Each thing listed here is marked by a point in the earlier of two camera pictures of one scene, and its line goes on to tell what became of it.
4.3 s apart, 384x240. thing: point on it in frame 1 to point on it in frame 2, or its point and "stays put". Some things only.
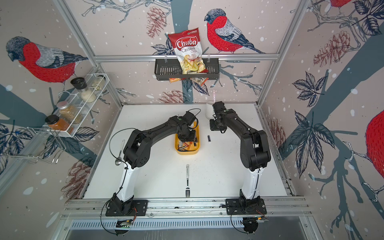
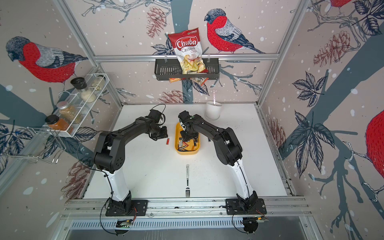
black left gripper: [192, 139] to [164, 134]
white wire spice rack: [71, 112] stays put
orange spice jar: [55, 123] stays put
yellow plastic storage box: [192, 147] stays put
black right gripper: [211, 127] to [184, 139]
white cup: [209, 111] stays put
